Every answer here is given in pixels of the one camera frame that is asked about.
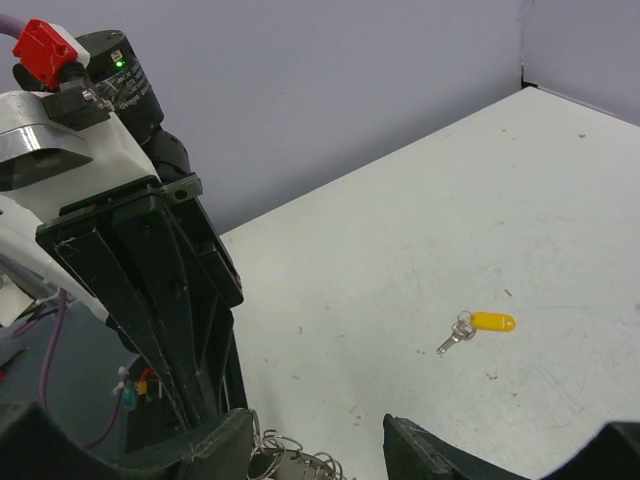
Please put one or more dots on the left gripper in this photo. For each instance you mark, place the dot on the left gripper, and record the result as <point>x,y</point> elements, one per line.
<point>148,252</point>

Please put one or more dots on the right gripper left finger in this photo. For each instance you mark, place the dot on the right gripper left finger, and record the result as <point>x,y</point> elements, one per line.
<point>33,446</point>

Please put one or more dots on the metal disc keyring holder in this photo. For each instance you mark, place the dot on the metal disc keyring holder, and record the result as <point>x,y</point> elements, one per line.
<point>279,457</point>

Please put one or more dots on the yellow tag key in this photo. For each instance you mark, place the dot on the yellow tag key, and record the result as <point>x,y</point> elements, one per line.
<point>469,323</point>

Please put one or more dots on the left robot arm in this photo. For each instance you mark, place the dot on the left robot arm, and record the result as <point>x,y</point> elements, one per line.
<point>84,79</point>

